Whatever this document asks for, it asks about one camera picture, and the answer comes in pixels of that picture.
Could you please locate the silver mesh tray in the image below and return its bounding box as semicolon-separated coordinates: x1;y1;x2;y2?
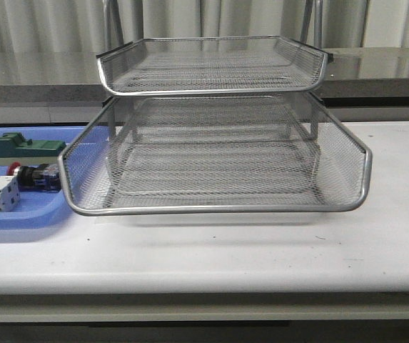
59;92;373;216
96;34;335;97

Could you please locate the blue plastic tray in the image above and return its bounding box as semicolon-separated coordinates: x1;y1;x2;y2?
0;126;111;232

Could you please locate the green and beige terminal block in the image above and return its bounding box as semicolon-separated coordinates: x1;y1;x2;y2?
0;132;66;166

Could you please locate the red emergency push button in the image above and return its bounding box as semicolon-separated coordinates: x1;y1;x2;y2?
6;161;61;192

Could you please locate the grey stone counter ledge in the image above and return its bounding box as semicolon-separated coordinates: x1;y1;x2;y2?
0;48;409;107

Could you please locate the silver metal rack frame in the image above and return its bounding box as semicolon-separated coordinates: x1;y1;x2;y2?
103;0;325;142

